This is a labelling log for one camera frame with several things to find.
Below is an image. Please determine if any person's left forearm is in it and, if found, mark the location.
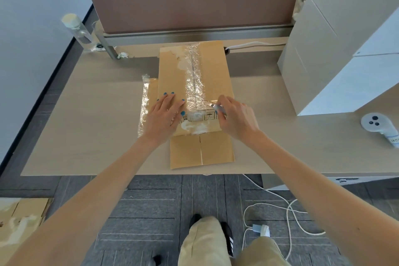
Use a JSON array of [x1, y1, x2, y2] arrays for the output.
[[6, 136, 156, 266]]

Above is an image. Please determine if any mauve desk divider panel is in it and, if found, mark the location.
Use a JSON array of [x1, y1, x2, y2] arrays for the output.
[[88, 0, 302, 47]]

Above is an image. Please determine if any white floor cable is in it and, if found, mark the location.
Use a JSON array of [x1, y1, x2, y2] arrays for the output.
[[241, 174, 326, 260]]

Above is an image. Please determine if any clear bottle white cap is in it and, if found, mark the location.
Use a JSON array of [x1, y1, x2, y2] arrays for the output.
[[61, 13, 94, 51]]

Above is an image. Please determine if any grey metal bar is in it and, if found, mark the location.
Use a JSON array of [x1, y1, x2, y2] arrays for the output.
[[93, 21, 119, 60]]

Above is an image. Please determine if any person's right forearm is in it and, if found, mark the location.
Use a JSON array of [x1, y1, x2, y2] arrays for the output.
[[249, 131, 399, 266]]

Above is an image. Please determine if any person's left hand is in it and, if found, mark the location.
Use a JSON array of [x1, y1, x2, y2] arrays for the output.
[[140, 91, 187, 146]]

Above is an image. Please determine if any white utility knife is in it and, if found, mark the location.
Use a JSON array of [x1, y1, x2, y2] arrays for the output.
[[205, 100, 227, 116]]

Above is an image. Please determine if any white round floor object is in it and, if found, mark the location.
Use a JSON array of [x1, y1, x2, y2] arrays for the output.
[[251, 224, 270, 238]]

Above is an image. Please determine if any brown cardboard box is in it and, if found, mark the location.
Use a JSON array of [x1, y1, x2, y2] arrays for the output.
[[0, 197, 54, 266], [137, 40, 236, 170]]

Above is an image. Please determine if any white handheld controller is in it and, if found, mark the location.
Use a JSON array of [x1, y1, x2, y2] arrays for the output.
[[360, 112, 399, 148]]

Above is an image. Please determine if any person's right hand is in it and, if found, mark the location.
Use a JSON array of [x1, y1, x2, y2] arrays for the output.
[[215, 95, 262, 143]]

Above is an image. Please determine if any white desk cable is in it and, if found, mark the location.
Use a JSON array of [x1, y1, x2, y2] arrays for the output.
[[225, 42, 287, 51]]

